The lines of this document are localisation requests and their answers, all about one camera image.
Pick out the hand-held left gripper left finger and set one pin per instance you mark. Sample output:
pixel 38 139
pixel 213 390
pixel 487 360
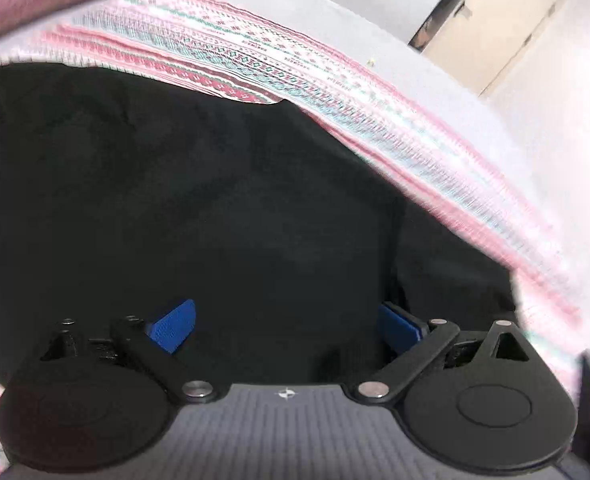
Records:
pixel 172 327

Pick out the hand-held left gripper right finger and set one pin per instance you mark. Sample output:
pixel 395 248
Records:
pixel 400 329

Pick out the black pants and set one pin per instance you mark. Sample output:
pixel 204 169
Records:
pixel 225 185

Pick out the patterned pink striped blanket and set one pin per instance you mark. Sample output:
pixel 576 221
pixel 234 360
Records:
pixel 275 55

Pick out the open shelf with items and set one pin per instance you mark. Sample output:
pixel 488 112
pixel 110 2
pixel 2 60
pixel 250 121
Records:
pixel 427 30

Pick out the cream door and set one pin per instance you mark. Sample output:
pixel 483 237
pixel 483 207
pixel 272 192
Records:
pixel 500 25

